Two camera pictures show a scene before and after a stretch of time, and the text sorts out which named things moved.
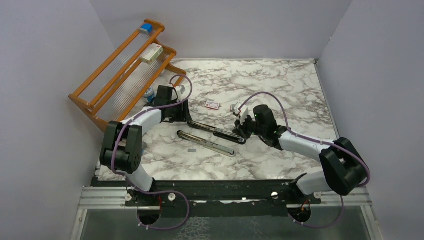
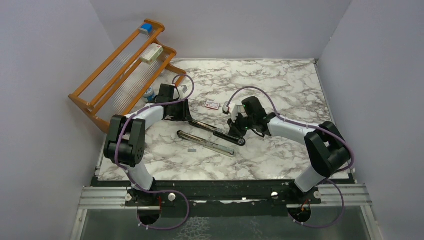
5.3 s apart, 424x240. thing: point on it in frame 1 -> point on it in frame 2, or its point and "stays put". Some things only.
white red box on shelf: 151,53 stays put
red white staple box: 212,105 stays put
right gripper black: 240,129 -> 234,129
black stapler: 220,134 stays put
